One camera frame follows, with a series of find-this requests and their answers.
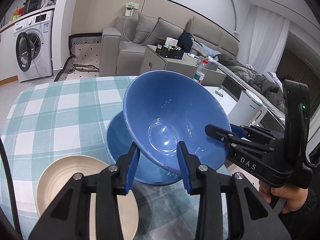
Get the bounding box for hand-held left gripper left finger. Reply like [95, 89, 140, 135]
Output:
[27, 142, 140, 240]

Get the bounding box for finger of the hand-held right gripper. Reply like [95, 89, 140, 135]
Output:
[230, 124, 284, 145]
[205, 124, 275, 153]

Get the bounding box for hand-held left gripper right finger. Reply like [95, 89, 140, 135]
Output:
[176, 141, 292, 240]

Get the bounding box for blue bowl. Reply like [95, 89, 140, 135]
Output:
[107, 111, 183, 186]
[123, 70, 232, 175]

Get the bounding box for cream round plate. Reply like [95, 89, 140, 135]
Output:
[36, 155, 139, 240]

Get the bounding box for person's right forearm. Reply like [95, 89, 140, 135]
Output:
[279, 189, 319, 240]

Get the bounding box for person's right hand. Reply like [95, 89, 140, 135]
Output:
[259, 180, 310, 214]

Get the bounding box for white kettle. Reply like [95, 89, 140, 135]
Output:
[228, 90, 268, 128]

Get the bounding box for grey bed blanket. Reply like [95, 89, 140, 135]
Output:
[217, 54, 285, 110]

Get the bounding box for clear water bottle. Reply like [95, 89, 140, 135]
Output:
[193, 59, 209, 84]

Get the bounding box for grey side cabinet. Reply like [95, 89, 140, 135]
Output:
[140, 44, 225, 85]

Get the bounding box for teal checked tablecloth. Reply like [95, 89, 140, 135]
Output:
[0, 75, 233, 240]

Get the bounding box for white curtain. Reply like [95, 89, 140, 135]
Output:
[239, 5, 290, 73]

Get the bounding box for black box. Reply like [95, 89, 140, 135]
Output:
[155, 44, 185, 59]

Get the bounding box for grey cushion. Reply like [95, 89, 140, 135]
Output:
[132, 12, 160, 46]
[145, 17, 185, 47]

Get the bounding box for grey sofa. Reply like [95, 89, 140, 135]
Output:
[101, 15, 240, 77]

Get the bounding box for folded patterned mat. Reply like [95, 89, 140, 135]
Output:
[54, 32, 103, 82]

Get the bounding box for white washing machine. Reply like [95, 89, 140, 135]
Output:
[14, 10, 55, 82]

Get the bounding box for white kitchen base cabinets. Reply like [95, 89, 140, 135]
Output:
[0, 17, 19, 87]

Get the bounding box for black pressure cooker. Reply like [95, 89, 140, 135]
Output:
[23, 0, 45, 12]

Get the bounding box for black cable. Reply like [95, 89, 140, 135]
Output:
[0, 137, 24, 238]

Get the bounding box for white wall charger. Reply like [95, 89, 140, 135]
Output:
[124, 2, 140, 17]

